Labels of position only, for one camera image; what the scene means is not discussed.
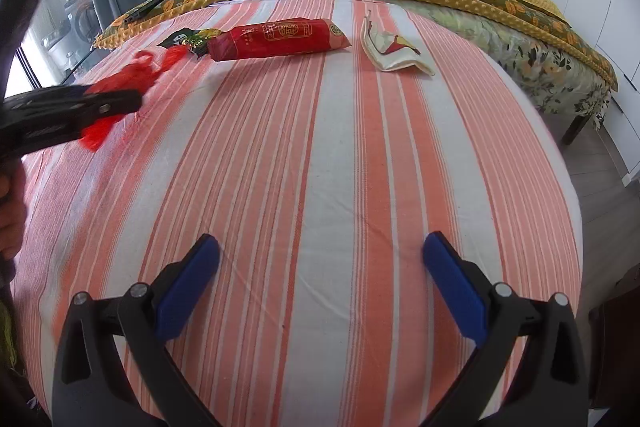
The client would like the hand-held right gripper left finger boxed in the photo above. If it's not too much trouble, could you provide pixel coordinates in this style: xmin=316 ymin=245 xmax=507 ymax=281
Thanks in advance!
xmin=51 ymin=233 xmax=221 ymax=427

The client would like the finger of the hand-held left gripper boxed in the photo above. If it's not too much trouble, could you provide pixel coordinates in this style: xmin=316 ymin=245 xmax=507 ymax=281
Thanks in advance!
xmin=0 ymin=90 xmax=143 ymax=156
xmin=4 ymin=86 xmax=96 ymax=106

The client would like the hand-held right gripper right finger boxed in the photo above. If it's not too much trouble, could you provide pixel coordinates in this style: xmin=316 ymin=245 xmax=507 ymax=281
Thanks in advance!
xmin=422 ymin=231 xmax=592 ymax=427

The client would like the red mesh bag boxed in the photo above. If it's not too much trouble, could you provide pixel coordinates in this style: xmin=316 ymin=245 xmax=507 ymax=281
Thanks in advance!
xmin=80 ymin=48 xmax=193 ymax=152

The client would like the person's left hand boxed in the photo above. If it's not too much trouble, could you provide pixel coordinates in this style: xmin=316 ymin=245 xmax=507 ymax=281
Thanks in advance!
xmin=0 ymin=162 xmax=27 ymax=260

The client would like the washing machine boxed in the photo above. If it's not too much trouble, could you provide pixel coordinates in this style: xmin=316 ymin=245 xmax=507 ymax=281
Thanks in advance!
xmin=40 ymin=0 xmax=103 ymax=58

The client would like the dark green packet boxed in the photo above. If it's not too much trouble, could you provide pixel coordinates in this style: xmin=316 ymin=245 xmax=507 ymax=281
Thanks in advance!
xmin=157 ymin=28 xmax=213 ymax=56

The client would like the orange white striped bedsheet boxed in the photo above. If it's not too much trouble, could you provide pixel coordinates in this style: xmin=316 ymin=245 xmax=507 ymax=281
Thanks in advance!
xmin=10 ymin=0 xmax=583 ymax=427

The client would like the wooden bed leg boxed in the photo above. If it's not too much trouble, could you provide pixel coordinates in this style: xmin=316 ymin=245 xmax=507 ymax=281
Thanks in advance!
xmin=562 ymin=112 xmax=589 ymax=146

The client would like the long red packet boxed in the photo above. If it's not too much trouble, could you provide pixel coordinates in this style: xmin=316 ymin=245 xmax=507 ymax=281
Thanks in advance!
xmin=207 ymin=18 xmax=351 ymax=62

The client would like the cream floral bed cover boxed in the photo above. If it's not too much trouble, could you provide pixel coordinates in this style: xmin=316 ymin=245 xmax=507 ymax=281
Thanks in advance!
xmin=400 ymin=2 xmax=613 ymax=115

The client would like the white crumpled wrapper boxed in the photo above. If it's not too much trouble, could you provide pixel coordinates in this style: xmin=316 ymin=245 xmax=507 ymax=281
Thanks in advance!
xmin=361 ymin=10 xmax=436 ymax=76

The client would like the black flat strap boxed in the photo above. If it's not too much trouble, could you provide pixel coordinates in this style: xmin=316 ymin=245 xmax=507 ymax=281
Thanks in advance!
xmin=122 ymin=0 xmax=172 ymax=25

